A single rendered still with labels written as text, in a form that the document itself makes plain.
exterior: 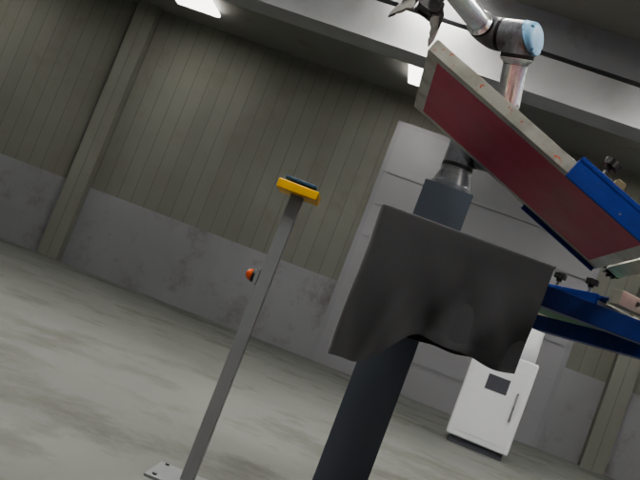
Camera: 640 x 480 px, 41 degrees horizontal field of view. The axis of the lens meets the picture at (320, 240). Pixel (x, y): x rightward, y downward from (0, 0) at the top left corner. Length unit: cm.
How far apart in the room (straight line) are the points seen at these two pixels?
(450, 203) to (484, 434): 466
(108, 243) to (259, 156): 240
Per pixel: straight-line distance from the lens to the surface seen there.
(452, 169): 315
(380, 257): 228
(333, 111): 1192
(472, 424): 757
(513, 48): 310
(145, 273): 1200
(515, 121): 230
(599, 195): 230
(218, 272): 1175
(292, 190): 259
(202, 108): 1222
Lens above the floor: 62
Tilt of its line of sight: 5 degrees up
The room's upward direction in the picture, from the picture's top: 21 degrees clockwise
